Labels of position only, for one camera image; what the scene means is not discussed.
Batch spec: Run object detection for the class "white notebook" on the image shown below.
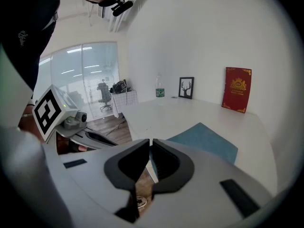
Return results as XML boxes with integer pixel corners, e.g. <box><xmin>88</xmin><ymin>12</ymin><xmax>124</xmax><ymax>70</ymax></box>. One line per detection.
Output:
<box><xmin>145</xmin><ymin>122</ymin><xmax>239</xmax><ymax>185</ymax></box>

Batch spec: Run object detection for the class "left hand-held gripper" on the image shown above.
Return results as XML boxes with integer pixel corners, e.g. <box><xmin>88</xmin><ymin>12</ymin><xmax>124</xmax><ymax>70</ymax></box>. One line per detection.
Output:
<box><xmin>32</xmin><ymin>84</ymin><xmax>119</xmax><ymax>152</ymax></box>

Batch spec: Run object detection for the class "black bag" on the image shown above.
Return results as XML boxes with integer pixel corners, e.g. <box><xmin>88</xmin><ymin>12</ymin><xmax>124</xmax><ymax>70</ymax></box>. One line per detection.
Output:
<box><xmin>112</xmin><ymin>79</ymin><xmax>132</xmax><ymax>95</ymax></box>

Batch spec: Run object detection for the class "clear bottle with green label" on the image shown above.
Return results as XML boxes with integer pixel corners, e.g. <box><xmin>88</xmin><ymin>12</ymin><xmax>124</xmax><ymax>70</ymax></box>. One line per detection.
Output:
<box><xmin>155</xmin><ymin>74</ymin><xmax>166</xmax><ymax>106</ymax></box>

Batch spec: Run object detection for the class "black head-mounted camera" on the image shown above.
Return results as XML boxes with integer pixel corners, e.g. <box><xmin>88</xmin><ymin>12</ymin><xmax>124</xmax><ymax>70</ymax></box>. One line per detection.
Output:
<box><xmin>111</xmin><ymin>0</ymin><xmax>134</xmax><ymax>18</ymax></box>

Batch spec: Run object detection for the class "person's left forearm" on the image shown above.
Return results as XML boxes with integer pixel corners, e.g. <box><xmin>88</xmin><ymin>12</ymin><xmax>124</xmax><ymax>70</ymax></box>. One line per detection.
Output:
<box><xmin>17</xmin><ymin>114</ymin><xmax>46</xmax><ymax>144</ymax></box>

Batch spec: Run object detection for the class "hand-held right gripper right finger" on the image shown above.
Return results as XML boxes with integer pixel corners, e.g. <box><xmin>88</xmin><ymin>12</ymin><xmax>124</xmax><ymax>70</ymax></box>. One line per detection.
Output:
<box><xmin>140</xmin><ymin>138</ymin><xmax>274</xmax><ymax>228</ymax></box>

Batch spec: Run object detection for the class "person's left hand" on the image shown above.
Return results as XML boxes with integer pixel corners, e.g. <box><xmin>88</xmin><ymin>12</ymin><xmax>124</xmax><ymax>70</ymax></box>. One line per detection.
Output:
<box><xmin>57</xmin><ymin>135</ymin><xmax>87</xmax><ymax>154</ymax></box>

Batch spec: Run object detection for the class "black framed deer picture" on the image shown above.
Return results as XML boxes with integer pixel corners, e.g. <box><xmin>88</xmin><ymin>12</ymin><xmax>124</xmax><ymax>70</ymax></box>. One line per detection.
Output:
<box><xmin>178</xmin><ymin>76</ymin><xmax>195</xmax><ymax>100</ymax></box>

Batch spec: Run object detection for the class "red book with gold print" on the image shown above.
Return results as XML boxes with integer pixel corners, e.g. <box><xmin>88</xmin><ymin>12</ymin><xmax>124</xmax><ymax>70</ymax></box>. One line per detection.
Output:
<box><xmin>221</xmin><ymin>66</ymin><xmax>253</xmax><ymax>114</ymax></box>

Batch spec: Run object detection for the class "striped mesh office chair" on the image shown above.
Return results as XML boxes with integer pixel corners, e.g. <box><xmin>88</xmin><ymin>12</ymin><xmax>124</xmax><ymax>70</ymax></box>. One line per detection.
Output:
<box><xmin>96</xmin><ymin>82</ymin><xmax>113</xmax><ymax>112</ymax></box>

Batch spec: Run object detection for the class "person's black clothing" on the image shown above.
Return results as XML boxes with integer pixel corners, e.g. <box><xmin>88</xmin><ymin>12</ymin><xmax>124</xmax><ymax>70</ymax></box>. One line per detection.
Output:
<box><xmin>0</xmin><ymin>0</ymin><xmax>67</xmax><ymax>93</ymax></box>

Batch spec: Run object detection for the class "white checkered cloth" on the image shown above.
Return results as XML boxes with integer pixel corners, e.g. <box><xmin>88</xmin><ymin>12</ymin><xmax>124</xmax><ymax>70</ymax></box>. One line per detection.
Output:
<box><xmin>111</xmin><ymin>89</ymin><xmax>139</xmax><ymax>119</ymax></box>

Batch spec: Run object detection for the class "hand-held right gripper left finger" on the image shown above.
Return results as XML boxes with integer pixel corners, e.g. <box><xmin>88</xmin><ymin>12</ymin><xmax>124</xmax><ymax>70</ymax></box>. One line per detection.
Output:
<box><xmin>44</xmin><ymin>138</ymin><xmax>151</xmax><ymax>224</ymax></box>

